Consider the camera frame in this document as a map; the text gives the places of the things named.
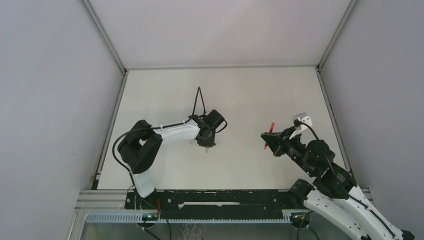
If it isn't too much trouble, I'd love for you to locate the red pen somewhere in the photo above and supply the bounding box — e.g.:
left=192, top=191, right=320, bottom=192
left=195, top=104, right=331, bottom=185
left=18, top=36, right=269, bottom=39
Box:
left=263, top=120, right=276, bottom=150

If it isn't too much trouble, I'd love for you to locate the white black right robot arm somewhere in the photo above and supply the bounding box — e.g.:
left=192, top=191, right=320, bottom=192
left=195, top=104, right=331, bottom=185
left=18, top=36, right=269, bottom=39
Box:
left=261, top=127, right=415, bottom=240

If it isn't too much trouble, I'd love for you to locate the aluminium frame rail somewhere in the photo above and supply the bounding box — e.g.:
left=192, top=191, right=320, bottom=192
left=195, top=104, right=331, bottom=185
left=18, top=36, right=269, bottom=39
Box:
left=315, top=65, right=357, bottom=180

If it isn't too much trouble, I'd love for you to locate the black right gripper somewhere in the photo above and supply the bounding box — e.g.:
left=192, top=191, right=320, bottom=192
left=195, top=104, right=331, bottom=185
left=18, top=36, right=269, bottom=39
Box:
left=262, top=125, right=315, bottom=176

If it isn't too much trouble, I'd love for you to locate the white slotted cable duct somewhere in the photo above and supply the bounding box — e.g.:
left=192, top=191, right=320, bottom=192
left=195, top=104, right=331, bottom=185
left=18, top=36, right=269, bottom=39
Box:
left=85, top=212, right=292, bottom=224

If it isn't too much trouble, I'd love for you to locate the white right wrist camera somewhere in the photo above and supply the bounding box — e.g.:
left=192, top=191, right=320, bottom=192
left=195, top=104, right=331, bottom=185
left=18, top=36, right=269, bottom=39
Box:
left=289, top=112, right=313, bottom=140

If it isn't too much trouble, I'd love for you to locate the black right camera cable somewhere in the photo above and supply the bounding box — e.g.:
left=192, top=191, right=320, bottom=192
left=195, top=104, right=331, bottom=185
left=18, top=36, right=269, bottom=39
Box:
left=294, top=120, right=408, bottom=240

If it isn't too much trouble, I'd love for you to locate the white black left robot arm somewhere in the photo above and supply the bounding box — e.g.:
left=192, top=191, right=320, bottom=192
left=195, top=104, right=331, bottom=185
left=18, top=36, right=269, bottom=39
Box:
left=112, top=110, right=284, bottom=209

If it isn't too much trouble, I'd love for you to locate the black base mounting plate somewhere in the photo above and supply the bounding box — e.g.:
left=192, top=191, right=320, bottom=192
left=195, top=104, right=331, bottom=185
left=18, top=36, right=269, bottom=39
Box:
left=124, top=189, right=306, bottom=219

